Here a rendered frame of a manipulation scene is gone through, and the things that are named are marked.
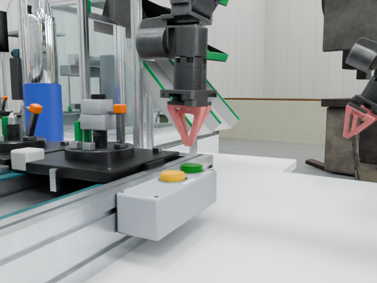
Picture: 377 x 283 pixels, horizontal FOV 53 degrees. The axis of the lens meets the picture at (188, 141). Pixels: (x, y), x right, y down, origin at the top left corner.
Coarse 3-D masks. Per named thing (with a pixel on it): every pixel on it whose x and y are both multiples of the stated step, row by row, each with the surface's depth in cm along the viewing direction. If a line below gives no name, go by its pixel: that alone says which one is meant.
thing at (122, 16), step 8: (112, 0) 100; (120, 0) 99; (128, 0) 97; (144, 0) 110; (104, 8) 102; (112, 8) 101; (120, 8) 99; (128, 8) 97; (144, 8) 111; (152, 8) 109; (160, 8) 107; (104, 16) 103; (112, 16) 101; (120, 16) 99; (128, 16) 98; (144, 16) 94; (152, 16) 109; (120, 24) 100; (128, 24) 98
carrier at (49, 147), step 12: (12, 120) 87; (24, 120) 94; (12, 132) 87; (24, 132) 95; (0, 144) 82; (12, 144) 83; (24, 144) 84; (36, 144) 86; (48, 144) 94; (60, 144) 94; (0, 156) 77
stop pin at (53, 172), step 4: (52, 168) 67; (56, 168) 67; (52, 172) 66; (56, 172) 66; (52, 176) 66; (56, 176) 66; (52, 180) 67; (56, 180) 67; (52, 184) 67; (56, 184) 67; (52, 188) 67; (56, 188) 67; (60, 188) 68
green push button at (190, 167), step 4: (184, 164) 68; (188, 164) 68; (192, 164) 68; (196, 164) 68; (200, 164) 68; (184, 168) 66; (188, 168) 65; (192, 168) 65; (196, 168) 66; (200, 168) 66; (188, 172) 65; (192, 172) 65
